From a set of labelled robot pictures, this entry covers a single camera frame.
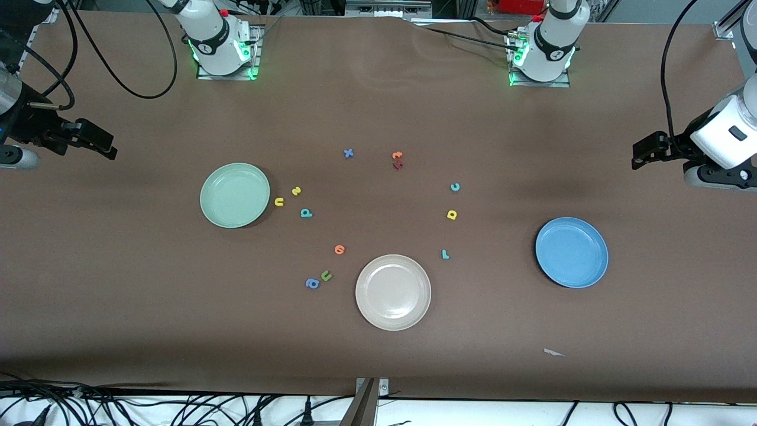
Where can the beige plate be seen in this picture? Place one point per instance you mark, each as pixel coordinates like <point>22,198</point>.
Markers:
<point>393,292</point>

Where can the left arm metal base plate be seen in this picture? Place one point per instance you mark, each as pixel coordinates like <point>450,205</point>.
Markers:
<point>541,84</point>

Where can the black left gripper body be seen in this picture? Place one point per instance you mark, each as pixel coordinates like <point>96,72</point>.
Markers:
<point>676,145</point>

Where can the blue plate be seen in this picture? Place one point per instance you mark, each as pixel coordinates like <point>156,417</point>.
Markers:
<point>571,252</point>

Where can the aluminium frame profile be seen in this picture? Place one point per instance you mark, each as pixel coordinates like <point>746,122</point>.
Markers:
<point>48,16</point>
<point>726,26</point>

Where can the white paper scrap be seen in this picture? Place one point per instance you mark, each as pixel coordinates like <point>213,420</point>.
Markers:
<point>553,352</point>

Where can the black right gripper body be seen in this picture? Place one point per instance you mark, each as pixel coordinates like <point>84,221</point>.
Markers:
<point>29,125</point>

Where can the blue letter a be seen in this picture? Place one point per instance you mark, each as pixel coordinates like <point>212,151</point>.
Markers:
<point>312,284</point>

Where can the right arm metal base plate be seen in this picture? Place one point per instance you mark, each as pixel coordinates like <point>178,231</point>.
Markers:
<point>258,41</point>

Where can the green plate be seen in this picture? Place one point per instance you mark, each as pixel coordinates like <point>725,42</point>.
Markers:
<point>235,195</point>

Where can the grey metal box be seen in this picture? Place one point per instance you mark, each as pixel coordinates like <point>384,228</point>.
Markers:
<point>384,9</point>

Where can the brown table cover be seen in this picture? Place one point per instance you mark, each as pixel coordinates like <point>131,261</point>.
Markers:
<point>118,296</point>

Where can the red box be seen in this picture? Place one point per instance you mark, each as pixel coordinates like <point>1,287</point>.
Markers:
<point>520,6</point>

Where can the metal table bracket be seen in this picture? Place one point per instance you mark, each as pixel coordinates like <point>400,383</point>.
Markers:
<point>366,408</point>

